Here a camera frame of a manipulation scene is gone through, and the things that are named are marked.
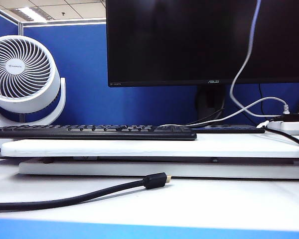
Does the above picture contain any white Type-C charging cable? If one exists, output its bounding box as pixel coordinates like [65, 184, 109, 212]
[229, 0, 287, 118]

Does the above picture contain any thick white foam board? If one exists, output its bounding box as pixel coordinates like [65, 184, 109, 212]
[0, 133, 299, 158]

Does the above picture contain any black computer keyboard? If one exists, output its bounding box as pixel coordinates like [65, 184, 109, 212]
[0, 123, 197, 141]

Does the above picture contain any black monitor stand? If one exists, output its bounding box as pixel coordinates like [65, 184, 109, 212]
[194, 85, 226, 122]

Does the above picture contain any dark mouse pad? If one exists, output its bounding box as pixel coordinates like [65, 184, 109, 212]
[191, 125, 266, 134]

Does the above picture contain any black computer monitor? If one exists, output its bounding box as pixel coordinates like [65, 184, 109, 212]
[106, 0, 299, 88]

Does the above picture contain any white power strip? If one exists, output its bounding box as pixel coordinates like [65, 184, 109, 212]
[258, 120, 299, 136]

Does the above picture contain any black power plug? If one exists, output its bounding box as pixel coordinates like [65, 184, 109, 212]
[269, 113, 299, 122]

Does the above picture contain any white round desk fan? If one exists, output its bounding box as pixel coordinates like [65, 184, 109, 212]
[0, 34, 66, 127]

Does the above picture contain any ceiling light panel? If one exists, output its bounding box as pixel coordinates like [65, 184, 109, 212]
[9, 6, 52, 23]

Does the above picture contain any black monitor cable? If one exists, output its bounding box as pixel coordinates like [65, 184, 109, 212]
[184, 106, 225, 126]

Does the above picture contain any black HDMI cable gold plug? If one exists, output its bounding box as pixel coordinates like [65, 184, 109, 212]
[0, 172, 172, 212]

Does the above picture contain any thin black cable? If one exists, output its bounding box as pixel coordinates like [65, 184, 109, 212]
[258, 83, 270, 117]

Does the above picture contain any thick black power cable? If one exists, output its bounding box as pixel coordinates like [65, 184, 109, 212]
[263, 125, 299, 150]

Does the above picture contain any silver partition frame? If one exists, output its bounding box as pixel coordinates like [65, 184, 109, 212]
[0, 4, 107, 37]

